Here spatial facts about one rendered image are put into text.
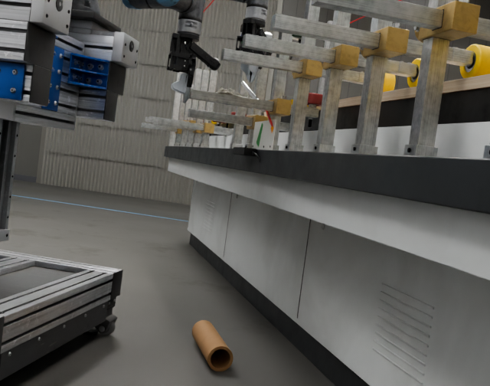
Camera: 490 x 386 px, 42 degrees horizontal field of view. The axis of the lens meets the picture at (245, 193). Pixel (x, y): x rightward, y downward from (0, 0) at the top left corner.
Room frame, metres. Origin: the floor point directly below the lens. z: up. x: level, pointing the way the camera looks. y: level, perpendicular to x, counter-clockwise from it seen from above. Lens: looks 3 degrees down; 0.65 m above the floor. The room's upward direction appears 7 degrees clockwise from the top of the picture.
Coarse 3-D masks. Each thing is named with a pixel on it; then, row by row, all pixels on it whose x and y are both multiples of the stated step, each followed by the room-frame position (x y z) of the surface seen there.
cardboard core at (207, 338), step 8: (200, 328) 2.16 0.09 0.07; (208, 328) 2.14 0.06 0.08; (200, 336) 2.10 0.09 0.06; (208, 336) 2.05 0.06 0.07; (216, 336) 2.04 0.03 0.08; (200, 344) 2.07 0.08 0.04; (208, 344) 1.99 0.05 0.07; (216, 344) 1.97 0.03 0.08; (224, 344) 1.98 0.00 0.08; (208, 352) 1.95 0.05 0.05; (216, 352) 2.09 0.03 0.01; (224, 352) 2.03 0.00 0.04; (208, 360) 1.94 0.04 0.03; (216, 360) 2.02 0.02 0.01; (224, 360) 1.99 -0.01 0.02; (232, 360) 1.95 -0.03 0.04; (216, 368) 1.94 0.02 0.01; (224, 368) 1.95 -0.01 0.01
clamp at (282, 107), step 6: (276, 102) 2.08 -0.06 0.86; (282, 102) 2.08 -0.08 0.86; (288, 102) 2.08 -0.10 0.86; (276, 108) 2.08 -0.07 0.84; (282, 108) 2.08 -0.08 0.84; (288, 108) 2.08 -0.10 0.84; (270, 114) 2.14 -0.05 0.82; (276, 114) 2.11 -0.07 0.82; (282, 114) 2.08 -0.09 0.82; (288, 114) 2.09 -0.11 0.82
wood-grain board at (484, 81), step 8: (456, 80) 1.47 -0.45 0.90; (464, 80) 1.44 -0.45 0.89; (472, 80) 1.41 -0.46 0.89; (480, 80) 1.38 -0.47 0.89; (488, 80) 1.35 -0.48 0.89; (408, 88) 1.69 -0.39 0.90; (448, 88) 1.50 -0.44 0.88; (456, 88) 1.47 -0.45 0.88; (464, 88) 1.44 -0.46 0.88; (472, 88) 1.41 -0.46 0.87; (480, 88) 1.38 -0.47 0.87; (360, 96) 1.98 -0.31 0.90; (384, 96) 1.82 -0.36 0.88; (392, 96) 1.77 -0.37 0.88; (400, 96) 1.73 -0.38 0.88; (408, 96) 1.68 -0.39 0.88; (344, 104) 2.10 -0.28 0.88; (352, 104) 2.03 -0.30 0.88
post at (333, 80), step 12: (336, 12) 1.68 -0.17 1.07; (336, 24) 1.67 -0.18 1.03; (348, 24) 1.67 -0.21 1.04; (336, 72) 1.67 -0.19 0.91; (324, 84) 1.70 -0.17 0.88; (336, 84) 1.67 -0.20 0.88; (324, 96) 1.68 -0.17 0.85; (336, 96) 1.67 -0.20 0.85; (324, 108) 1.67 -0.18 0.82; (336, 108) 1.67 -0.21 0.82; (324, 120) 1.66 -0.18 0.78; (336, 120) 1.67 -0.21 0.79; (324, 132) 1.66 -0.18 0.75; (324, 144) 1.66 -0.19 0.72
